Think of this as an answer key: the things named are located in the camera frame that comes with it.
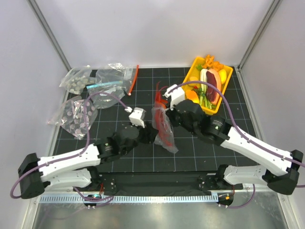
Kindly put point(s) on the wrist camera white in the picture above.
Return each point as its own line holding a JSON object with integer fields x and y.
{"x": 137, "y": 117}
{"x": 176, "y": 95}

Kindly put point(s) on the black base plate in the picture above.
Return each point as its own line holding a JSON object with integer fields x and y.
{"x": 159, "y": 184}

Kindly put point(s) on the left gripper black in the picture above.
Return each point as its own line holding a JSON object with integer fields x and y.
{"x": 149, "y": 134}

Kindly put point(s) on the yellow plastic tray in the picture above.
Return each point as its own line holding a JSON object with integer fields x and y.
{"x": 195, "y": 71}

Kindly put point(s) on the clear bag blue zipper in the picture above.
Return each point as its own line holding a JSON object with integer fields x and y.
{"x": 112, "y": 84}

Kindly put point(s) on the bag of white pieces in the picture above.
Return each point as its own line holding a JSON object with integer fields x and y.
{"x": 77, "y": 79}

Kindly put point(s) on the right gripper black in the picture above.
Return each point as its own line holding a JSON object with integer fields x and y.
{"x": 172, "y": 112}

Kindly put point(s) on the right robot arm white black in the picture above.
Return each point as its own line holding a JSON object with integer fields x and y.
{"x": 277, "y": 169}

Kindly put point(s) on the clear bag orange zipper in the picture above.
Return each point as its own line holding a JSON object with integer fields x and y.
{"x": 135, "y": 71}
{"x": 172, "y": 149}

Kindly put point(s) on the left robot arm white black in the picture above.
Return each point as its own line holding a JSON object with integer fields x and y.
{"x": 34, "y": 172}

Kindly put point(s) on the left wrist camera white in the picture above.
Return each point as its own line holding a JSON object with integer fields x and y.
{"x": 137, "y": 117}

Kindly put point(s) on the yellow toy lemon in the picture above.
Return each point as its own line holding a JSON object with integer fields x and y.
{"x": 223, "y": 76}

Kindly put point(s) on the slotted cable duct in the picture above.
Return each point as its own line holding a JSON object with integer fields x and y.
{"x": 75, "y": 198}

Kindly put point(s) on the red toy lobster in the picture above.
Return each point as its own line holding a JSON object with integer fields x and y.
{"x": 160, "y": 118}

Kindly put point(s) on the black grid mat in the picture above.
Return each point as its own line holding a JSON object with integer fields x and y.
{"x": 193, "y": 154}

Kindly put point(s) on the bag of pink discs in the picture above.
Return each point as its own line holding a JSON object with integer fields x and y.
{"x": 73, "y": 116}

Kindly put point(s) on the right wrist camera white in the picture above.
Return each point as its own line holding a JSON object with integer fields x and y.
{"x": 176, "y": 95}

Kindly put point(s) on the toy meat slab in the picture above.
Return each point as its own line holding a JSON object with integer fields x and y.
{"x": 213, "y": 86}

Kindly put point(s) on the toy green onion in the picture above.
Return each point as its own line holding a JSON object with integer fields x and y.
{"x": 203, "y": 98}

